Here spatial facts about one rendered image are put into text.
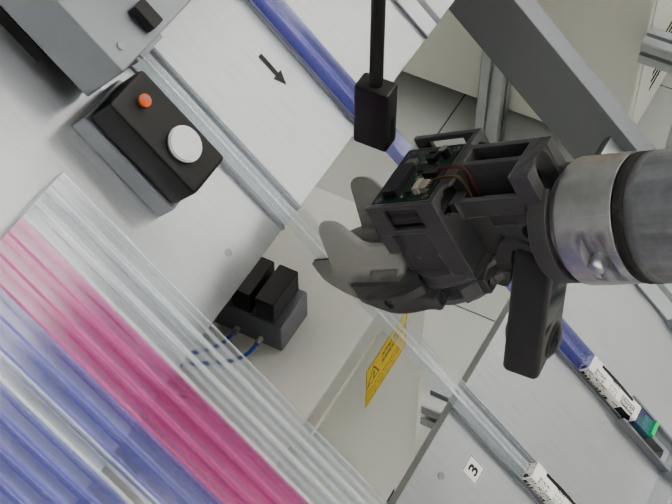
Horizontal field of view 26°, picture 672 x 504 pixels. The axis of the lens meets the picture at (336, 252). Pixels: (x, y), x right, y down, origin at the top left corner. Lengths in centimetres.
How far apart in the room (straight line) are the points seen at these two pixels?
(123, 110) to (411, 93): 163
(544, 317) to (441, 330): 125
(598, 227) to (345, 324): 59
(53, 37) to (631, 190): 35
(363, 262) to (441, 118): 152
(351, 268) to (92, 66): 21
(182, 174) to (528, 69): 42
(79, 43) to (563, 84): 47
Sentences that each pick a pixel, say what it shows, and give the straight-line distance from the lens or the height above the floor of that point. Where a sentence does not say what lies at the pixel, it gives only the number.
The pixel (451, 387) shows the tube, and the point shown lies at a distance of 103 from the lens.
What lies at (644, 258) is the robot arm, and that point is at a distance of 80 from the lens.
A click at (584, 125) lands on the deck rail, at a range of 124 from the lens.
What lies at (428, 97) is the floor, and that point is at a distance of 248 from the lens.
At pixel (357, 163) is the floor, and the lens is 237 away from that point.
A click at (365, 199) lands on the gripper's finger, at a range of 97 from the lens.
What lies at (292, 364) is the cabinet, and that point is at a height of 62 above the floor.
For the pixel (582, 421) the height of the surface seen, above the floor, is 78.
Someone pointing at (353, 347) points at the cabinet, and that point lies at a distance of 135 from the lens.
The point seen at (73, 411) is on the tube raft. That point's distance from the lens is 86.
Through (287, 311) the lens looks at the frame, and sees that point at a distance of 133.
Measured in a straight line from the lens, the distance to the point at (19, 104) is 91.
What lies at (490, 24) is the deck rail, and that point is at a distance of 121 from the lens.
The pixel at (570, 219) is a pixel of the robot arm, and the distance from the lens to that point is 82.
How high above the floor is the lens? 170
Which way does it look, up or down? 50 degrees down
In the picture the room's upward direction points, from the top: straight up
